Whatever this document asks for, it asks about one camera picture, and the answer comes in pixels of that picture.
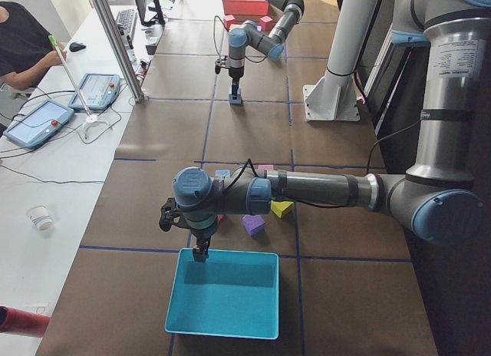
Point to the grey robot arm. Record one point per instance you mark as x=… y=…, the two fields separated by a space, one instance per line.
x=271 y=44
x=432 y=199

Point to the white stick green tip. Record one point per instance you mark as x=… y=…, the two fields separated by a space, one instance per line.
x=91 y=118

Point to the teach pendant near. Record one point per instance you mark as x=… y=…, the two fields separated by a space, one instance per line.
x=39 y=125

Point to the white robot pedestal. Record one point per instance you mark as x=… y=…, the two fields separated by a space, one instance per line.
x=333 y=97

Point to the red block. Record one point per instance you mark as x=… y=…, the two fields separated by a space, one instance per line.
x=229 y=21

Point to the seated person black shirt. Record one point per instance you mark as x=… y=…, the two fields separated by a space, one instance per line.
x=26 y=52

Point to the teach pendant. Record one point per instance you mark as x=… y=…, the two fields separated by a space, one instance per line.
x=39 y=125
x=99 y=90

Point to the black monitor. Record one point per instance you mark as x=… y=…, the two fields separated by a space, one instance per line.
x=150 y=12

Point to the red cylinder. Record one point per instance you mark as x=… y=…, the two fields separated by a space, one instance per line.
x=18 y=322

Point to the aluminium frame post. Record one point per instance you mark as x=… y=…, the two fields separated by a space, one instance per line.
x=128 y=68

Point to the purple block left side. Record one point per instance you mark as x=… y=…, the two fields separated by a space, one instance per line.
x=253 y=224

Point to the black computer mouse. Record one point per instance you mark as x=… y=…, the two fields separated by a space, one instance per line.
x=76 y=46

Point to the teach pendant far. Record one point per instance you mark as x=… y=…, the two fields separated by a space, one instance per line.
x=99 y=90

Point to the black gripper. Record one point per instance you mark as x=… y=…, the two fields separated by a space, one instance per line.
x=235 y=74
x=200 y=233

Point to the paper cup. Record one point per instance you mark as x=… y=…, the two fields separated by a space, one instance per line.
x=40 y=217

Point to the teal plastic bin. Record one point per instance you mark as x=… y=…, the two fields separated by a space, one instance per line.
x=232 y=294

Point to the magenta block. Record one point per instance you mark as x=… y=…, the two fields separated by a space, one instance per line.
x=266 y=23

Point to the yellow block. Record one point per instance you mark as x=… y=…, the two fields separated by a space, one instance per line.
x=281 y=209

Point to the red plastic bin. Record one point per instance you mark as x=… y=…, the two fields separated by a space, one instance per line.
x=245 y=7

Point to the black keyboard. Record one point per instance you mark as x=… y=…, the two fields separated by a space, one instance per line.
x=126 y=21

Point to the pink block left side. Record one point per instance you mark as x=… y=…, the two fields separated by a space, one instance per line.
x=266 y=167

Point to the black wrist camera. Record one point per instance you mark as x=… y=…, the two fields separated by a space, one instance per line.
x=222 y=62
x=170 y=216

